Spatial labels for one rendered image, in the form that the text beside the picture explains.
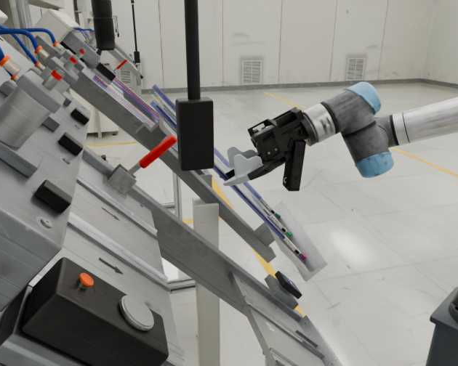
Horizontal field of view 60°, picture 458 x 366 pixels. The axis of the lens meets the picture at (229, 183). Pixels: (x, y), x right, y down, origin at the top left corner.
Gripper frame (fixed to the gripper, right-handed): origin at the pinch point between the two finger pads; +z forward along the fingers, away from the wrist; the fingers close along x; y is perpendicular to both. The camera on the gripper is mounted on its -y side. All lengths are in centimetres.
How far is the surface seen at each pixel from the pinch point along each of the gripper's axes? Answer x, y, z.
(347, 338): -46, -109, -13
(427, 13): -775, -192, -555
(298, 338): 28.4, -19.2, 1.8
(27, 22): -47, 50, 29
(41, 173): 54, 29, 10
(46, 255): 60, 26, 9
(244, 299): 29.5, -6.2, 6.1
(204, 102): 54, 28, -1
